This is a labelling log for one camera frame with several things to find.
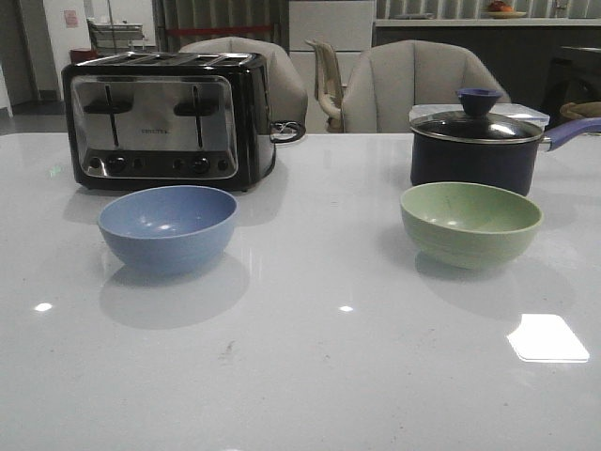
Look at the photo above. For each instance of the red bin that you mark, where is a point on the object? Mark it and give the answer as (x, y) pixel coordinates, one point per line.
(81, 55)

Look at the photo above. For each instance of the glass lid with blue knob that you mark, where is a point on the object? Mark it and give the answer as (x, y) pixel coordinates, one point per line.
(475, 123)

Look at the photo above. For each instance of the clear plastic container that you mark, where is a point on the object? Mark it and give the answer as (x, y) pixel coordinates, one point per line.
(513, 110)

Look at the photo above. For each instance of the beige upholstered chair left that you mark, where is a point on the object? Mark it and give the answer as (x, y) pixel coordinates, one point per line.
(288, 96)

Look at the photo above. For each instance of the beige upholstered chair right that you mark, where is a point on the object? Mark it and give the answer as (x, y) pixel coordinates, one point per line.
(388, 80)

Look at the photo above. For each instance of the black and chrome toaster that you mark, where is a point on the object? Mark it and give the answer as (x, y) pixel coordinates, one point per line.
(138, 121)

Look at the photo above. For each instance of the cream plastic chair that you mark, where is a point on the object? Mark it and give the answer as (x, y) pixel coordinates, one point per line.
(328, 89)

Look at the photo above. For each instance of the blue bowl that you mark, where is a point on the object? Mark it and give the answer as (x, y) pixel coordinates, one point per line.
(171, 229)

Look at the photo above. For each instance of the beige upholstered chair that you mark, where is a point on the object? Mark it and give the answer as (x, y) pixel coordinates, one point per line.
(288, 96)
(388, 80)

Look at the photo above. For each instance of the green bowl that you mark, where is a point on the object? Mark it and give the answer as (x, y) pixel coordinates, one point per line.
(469, 225)

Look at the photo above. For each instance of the dark blue saucepan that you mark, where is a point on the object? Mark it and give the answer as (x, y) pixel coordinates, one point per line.
(504, 165)

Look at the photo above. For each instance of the fruit bowl on counter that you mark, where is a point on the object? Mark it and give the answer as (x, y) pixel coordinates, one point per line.
(501, 10)

